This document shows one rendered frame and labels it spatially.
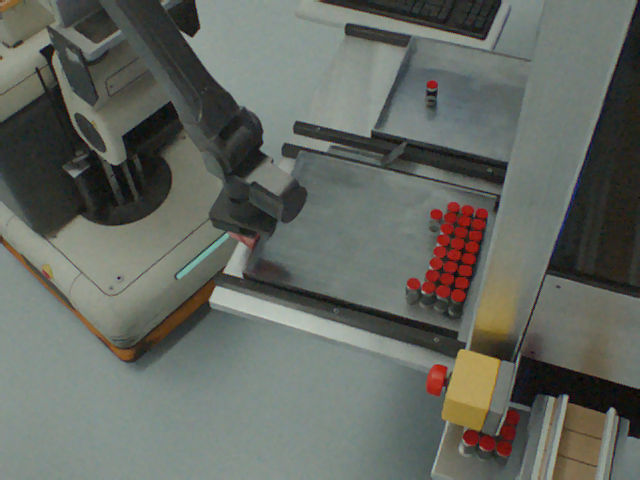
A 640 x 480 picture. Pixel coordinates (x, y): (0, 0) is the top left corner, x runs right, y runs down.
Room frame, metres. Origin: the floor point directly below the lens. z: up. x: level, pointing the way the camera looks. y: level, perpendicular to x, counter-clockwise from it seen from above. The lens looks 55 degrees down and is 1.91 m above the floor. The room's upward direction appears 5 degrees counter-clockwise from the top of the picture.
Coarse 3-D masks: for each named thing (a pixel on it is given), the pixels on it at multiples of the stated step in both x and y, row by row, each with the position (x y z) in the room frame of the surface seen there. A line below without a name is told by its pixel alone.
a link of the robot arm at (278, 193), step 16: (256, 144) 0.73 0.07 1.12; (208, 160) 0.68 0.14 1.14; (256, 160) 0.70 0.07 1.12; (272, 160) 0.70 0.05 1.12; (224, 176) 0.67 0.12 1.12; (240, 176) 0.68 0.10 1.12; (256, 176) 0.67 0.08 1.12; (272, 176) 0.67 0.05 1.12; (288, 176) 0.67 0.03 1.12; (256, 192) 0.67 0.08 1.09; (272, 192) 0.65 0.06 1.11; (288, 192) 0.65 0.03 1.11; (304, 192) 0.67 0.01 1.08; (272, 208) 0.64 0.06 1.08; (288, 208) 0.64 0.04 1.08
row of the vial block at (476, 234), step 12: (480, 216) 0.72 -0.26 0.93; (480, 228) 0.69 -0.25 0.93; (468, 240) 0.68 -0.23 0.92; (480, 240) 0.67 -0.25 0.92; (468, 252) 0.65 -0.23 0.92; (468, 264) 0.63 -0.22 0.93; (468, 276) 0.61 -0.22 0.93; (456, 288) 0.59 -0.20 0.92; (468, 288) 0.61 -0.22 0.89; (456, 300) 0.57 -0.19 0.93; (456, 312) 0.57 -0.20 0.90
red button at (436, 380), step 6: (432, 366) 0.43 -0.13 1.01; (438, 366) 0.43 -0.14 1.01; (444, 366) 0.43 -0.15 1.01; (432, 372) 0.42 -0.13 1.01; (438, 372) 0.42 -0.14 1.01; (444, 372) 0.42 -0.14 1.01; (432, 378) 0.41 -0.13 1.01; (438, 378) 0.41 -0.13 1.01; (444, 378) 0.41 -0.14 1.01; (426, 384) 0.41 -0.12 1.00; (432, 384) 0.40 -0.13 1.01; (438, 384) 0.40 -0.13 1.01; (444, 384) 0.41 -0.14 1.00; (432, 390) 0.40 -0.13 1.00; (438, 390) 0.40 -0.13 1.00; (438, 396) 0.39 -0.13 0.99
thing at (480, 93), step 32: (416, 64) 1.12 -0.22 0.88; (448, 64) 1.12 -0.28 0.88; (480, 64) 1.11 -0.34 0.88; (512, 64) 1.08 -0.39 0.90; (416, 96) 1.04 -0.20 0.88; (448, 96) 1.03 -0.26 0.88; (480, 96) 1.02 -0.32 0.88; (512, 96) 1.02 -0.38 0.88; (384, 128) 0.96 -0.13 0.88; (416, 128) 0.96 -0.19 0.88; (448, 128) 0.95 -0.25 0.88; (480, 128) 0.94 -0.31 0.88; (512, 128) 0.94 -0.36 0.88; (480, 160) 0.85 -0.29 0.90
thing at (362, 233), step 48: (336, 192) 0.82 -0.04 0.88; (384, 192) 0.82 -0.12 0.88; (432, 192) 0.80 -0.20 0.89; (480, 192) 0.77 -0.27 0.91; (288, 240) 0.73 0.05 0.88; (336, 240) 0.72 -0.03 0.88; (384, 240) 0.72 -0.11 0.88; (432, 240) 0.71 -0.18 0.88; (288, 288) 0.63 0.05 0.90; (336, 288) 0.63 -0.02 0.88; (384, 288) 0.63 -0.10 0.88
